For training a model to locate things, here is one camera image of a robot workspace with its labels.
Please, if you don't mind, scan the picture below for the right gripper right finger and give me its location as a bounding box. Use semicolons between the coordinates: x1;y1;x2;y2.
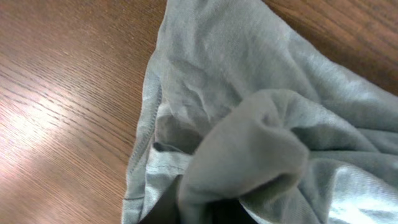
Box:
211;199;257;224

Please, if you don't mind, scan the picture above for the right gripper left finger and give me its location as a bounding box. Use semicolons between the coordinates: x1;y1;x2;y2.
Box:
139;175;182;224

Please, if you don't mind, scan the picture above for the light grey-green t-shirt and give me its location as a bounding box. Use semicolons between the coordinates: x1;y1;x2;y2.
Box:
121;1;397;223

